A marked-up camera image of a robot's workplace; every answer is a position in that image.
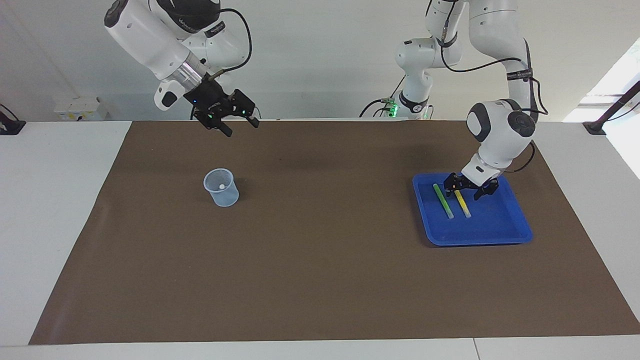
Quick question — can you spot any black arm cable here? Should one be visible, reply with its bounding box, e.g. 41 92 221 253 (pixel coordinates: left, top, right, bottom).
439 0 549 174
210 8 253 81

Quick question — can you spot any black clamp stand with pole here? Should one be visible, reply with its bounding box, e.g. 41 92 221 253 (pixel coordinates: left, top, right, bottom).
582 80 640 136

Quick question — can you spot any white socket box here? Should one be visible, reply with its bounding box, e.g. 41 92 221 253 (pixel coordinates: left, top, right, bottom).
52 96 108 122

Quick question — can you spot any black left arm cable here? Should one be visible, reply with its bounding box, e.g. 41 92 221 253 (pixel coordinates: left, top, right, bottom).
439 0 549 174

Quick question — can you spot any green marker pen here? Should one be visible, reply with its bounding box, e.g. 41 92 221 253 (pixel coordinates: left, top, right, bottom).
432 183 455 220

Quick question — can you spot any translucent plastic cup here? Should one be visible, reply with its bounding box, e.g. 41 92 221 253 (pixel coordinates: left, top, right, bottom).
203 168 240 208

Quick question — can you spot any yellow marker pen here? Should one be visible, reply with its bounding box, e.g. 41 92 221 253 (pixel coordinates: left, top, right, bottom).
454 190 472 219

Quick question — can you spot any small black table clamp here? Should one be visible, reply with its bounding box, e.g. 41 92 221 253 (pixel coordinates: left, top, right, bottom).
0 103 27 136

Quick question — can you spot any brown table mat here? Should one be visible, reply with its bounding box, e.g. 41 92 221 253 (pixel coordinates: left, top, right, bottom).
28 120 640 346

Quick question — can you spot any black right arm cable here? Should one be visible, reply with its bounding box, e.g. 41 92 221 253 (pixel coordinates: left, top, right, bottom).
210 8 253 81

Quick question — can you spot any blue plastic tray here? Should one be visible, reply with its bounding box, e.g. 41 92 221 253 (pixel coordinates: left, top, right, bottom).
412 172 534 247

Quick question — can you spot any black left base cable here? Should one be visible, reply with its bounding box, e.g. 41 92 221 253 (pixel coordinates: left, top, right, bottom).
359 75 407 119

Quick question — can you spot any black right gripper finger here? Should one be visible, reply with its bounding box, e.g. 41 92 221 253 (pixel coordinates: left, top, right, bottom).
231 90 261 129
206 116 234 138

